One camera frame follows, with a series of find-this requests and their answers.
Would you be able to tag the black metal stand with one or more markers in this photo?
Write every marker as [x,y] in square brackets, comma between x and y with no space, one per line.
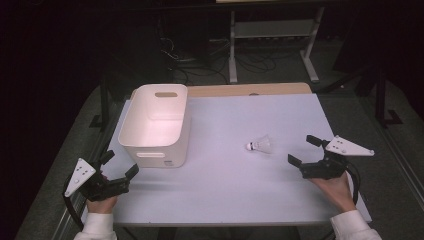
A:
[104,100]
[380,100]

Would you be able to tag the white plastic storage bin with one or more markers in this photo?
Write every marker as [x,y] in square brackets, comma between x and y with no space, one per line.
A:
[150,128]

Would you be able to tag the person's left hand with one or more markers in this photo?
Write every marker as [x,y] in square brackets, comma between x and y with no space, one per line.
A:
[101,206]

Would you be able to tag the person's right hand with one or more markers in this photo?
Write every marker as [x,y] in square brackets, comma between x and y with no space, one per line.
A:
[338,193]

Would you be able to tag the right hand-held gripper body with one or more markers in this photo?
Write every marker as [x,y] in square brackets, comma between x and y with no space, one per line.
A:
[325,168]

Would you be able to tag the grey metal table frame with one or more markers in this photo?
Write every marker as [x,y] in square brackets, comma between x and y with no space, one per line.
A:
[273,28]

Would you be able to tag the white shuttlecock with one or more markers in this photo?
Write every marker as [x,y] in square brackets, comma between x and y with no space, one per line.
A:
[261,145]

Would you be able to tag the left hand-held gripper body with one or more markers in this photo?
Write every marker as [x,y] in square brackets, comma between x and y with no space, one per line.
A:
[100,188]

